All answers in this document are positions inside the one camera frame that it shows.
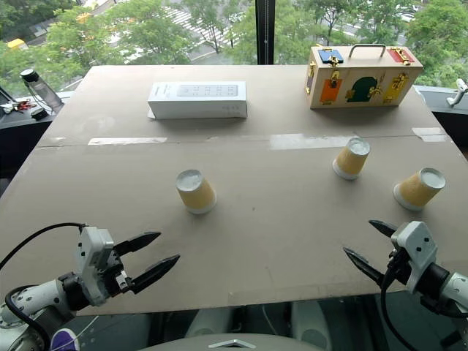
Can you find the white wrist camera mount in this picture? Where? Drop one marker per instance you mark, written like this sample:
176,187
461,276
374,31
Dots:
91,256
417,245

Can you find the black window frame post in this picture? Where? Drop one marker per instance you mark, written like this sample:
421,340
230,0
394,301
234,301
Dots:
264,33

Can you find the yellow paper cup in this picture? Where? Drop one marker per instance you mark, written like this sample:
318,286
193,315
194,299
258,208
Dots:
351,158
195,195
418,190

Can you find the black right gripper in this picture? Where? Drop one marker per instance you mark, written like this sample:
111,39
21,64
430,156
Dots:
399,267

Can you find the dark side shelf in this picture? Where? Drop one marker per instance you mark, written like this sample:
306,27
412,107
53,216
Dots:
18,128

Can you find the clear tape strip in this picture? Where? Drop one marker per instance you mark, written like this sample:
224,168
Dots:
126,140
429,133
311,141

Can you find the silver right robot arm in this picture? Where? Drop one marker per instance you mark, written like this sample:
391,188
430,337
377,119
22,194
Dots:
457,289

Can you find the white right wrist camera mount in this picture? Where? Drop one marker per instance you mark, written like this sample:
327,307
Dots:
417,245

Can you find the clear water bottle black cap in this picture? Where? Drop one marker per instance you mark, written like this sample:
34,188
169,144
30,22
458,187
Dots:
42,89

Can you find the white clamp device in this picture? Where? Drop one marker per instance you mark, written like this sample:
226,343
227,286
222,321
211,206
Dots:
457,93

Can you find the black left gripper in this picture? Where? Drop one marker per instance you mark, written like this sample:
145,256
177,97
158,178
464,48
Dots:
115,276

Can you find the white cardboard box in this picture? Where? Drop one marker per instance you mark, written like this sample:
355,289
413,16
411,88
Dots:
199,98

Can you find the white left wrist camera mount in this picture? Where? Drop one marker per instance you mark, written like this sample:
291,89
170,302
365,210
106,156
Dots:
91,256

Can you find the red key bunch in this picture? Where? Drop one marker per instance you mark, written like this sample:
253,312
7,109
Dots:
22,106

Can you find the grey robot torso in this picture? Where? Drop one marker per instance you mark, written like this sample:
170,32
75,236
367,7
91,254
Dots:
230,343

